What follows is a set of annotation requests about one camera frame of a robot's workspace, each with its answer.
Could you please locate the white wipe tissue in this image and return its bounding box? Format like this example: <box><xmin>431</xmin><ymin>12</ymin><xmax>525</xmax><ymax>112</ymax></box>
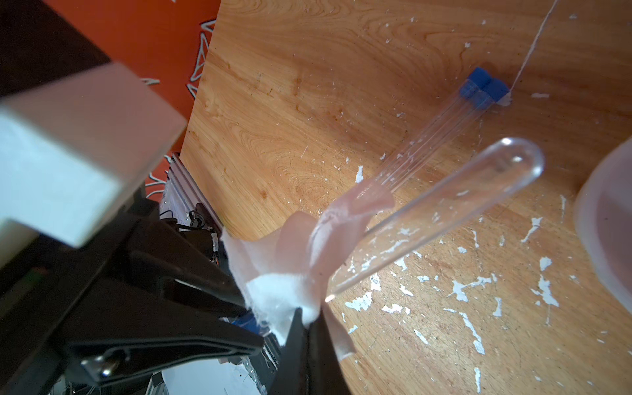
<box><xmin>221</xmin><ymin>180</ymin><xmax>394</xmax><ymax>360</ymax></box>

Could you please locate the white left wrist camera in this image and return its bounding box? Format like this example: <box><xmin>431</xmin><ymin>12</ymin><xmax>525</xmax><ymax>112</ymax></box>
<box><xmin>1</xmin><ymin>63</ymin><xmax>187</xmax><ymax>263</ymax></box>

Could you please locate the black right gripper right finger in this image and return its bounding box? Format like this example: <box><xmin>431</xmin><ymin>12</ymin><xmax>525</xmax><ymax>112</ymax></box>
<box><xmin>308</xmin><ymin>307</ymin><xmax>351</xmax><ymax>395</ymax></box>

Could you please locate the test tube blue cap pair-left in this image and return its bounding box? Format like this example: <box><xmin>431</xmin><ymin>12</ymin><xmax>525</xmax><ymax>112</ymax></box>
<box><xmin>367</xmin><ymin>67</ymin><xmax>494</xmax><ymax>191</ymax></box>

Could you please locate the test tube blue cap pair-right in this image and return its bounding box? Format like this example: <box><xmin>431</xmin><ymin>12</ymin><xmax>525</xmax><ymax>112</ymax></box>
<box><xmin>384</xmin><ymin>77</ymin><xmax>510</xmax><ymax>194</ymax></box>

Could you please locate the white plastic tray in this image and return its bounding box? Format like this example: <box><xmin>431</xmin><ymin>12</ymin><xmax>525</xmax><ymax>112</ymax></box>
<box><xmin>574</xmin><ymin>139</ymin><xmax>631</xmax><ymax>311</ymax></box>

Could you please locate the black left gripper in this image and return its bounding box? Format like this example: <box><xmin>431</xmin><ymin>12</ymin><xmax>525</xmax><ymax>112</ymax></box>
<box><xmin>1</xmin><ymin>189</ymin><xmax>263</xmax><ymax>394</ymax></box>

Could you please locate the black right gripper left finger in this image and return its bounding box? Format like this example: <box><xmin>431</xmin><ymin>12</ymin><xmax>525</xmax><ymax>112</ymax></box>
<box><xmin>268</xmin><ymin>309</ymin><xmax>309</xmax><ymax>395</ymax></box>

